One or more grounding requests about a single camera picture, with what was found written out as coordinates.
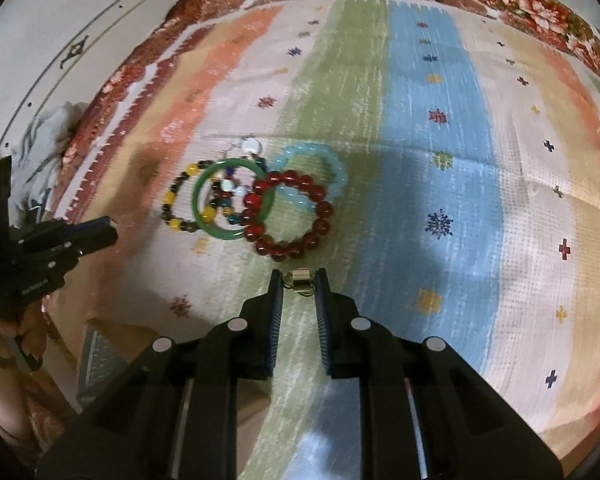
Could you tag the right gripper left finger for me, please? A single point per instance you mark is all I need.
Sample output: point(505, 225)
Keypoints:
point(245, 347)

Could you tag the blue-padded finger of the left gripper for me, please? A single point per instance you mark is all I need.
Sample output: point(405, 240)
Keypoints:
point(85, 238)

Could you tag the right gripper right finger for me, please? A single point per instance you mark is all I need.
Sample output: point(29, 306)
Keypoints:
point(352, 345)

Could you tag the green jade bangle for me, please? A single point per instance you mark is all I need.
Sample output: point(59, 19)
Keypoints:
point(257, 213)

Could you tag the grey white crumpled cloth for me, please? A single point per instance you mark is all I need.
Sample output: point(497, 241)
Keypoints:
point(37, 161)

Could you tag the striped colourful bed mat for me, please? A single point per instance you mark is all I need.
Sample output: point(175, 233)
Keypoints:
point(463, 161)

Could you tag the white headboard panel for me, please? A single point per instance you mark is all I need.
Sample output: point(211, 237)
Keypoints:
point(80, 35)

